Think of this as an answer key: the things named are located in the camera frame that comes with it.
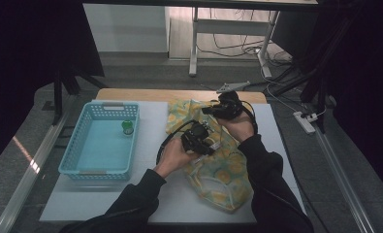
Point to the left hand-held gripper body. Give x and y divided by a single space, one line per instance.
196 136

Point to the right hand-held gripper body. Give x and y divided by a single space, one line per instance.
228 103

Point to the orange print tote bag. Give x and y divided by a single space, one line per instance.
223 176

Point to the blue plastic basket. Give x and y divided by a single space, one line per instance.
98 152

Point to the person's right hand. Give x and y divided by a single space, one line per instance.
239 126

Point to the person's left hand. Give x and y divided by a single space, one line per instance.
174 157

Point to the white table mat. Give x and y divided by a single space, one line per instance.
147 123

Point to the wooden table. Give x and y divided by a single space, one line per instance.
147 94

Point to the small green-capped bottle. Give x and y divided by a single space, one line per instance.
127 127

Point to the white power strip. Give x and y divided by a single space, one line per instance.
303 123

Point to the black metal stand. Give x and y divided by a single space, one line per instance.
58 97
320 90

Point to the white panel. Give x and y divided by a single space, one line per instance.
127 29

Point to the dark curtain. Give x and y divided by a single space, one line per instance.
370 81
24 64

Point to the white desk frame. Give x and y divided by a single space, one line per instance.
228 26

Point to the aluminium rail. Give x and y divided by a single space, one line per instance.
341 181
34 165

